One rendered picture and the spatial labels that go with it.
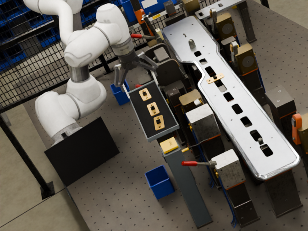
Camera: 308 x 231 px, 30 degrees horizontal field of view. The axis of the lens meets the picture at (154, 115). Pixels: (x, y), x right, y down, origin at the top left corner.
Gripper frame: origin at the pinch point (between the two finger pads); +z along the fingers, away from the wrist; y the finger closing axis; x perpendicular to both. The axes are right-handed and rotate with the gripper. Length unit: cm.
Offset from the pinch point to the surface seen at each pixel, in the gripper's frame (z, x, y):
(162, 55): 1.2, 19.0, 15.4
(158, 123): 3.6, -23.4, -0.9
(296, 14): 120, 182, 148
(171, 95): 10.0, -0.5, 10.4
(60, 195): 120, 105, -78
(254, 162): 20, -50, 25
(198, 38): 20, 50, 40
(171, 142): 4.1, -37.5, 0.0
